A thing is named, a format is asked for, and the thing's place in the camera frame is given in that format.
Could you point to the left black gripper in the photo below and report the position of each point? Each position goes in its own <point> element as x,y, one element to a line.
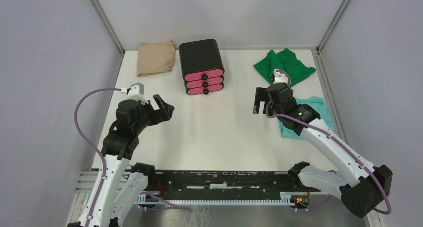
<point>163,113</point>

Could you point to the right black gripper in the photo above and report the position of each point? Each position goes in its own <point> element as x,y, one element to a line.
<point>261,95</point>

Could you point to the black pink drawer organizer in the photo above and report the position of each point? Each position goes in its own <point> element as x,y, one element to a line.
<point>201,67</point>

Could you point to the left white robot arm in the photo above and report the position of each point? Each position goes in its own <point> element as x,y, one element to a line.
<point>107,206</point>

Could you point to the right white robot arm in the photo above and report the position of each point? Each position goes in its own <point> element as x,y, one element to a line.
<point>360,185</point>

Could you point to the green cloth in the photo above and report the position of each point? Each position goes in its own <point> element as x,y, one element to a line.
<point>286,61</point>

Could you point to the beige folded cloth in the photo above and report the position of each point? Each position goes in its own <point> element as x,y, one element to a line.
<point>156,58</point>

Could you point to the teal cloth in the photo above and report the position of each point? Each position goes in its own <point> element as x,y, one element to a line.
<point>319,105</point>

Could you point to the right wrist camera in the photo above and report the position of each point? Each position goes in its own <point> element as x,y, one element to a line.
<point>280,76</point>

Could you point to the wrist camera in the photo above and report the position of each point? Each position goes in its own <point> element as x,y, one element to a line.
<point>280,76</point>
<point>135,92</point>

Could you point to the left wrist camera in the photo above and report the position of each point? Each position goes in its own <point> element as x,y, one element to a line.
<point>135,92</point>

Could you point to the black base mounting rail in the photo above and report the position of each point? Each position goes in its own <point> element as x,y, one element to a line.
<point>193,185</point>

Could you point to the white slotted cable duct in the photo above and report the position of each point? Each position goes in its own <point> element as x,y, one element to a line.
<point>284,200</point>

